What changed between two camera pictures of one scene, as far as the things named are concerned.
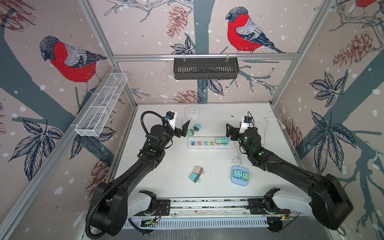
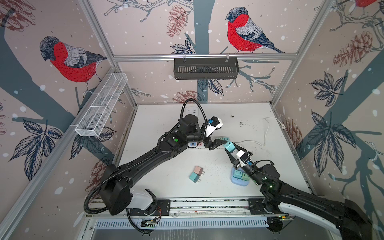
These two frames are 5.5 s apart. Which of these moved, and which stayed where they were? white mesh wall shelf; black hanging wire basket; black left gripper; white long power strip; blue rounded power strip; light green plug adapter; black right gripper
Moved: black right gripper; black left gripper
Stayed: black hanging wire basket; light green plug adapter; white long power strip; white mesh wall shelf; blue rounded power strip
